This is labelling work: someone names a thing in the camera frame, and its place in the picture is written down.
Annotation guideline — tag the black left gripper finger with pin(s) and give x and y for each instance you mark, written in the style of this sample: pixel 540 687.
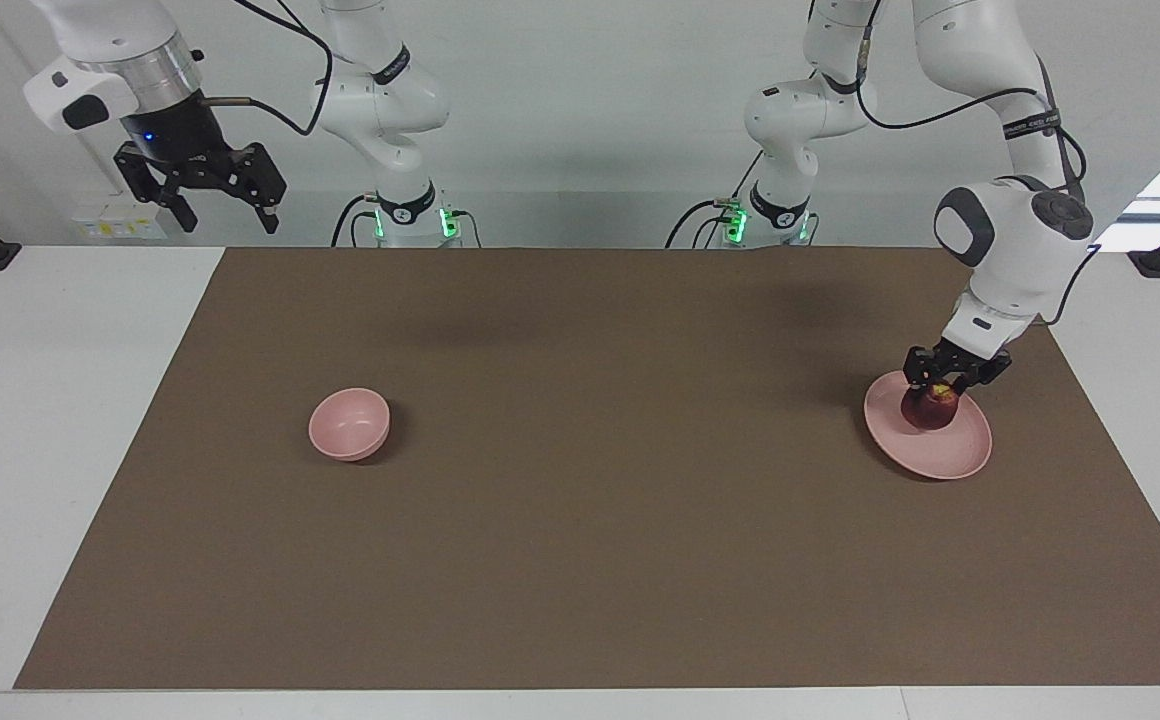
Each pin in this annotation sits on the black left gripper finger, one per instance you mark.
pixel 965 383
pixel 920 365

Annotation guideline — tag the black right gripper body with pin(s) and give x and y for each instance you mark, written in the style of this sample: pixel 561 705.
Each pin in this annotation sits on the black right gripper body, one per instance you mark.
pixel 175 125

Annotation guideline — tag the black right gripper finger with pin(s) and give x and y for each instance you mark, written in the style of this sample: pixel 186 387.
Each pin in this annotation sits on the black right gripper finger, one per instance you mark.
pixel 265 182
pixel 170 195

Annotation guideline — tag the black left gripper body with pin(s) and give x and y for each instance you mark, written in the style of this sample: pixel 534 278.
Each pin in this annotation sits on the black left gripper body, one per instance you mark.
pixel 970 362

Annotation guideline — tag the red apple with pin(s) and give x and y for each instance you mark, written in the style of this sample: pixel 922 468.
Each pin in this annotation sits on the red apple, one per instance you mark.
pixel 930 410

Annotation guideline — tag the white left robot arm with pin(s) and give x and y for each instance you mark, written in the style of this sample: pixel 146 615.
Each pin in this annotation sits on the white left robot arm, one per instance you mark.
pixel 1010 230

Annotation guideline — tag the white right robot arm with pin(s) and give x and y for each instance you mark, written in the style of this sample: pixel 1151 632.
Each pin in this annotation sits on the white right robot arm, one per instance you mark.
pixel 380 100

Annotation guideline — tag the pink plate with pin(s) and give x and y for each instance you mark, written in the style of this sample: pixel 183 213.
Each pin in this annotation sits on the pink plate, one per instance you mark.
pixel 940 452

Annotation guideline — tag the pink bowl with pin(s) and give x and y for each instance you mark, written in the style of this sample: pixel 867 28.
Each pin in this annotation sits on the pink bowl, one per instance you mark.
pixel 348 425

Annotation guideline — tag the brown table mat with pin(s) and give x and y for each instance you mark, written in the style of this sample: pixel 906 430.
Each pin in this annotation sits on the brown table mat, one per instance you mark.
pixel 590 500

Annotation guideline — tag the white wall outlet box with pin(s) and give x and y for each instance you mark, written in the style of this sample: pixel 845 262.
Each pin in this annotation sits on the white wall outlet box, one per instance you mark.
pixel 105 225

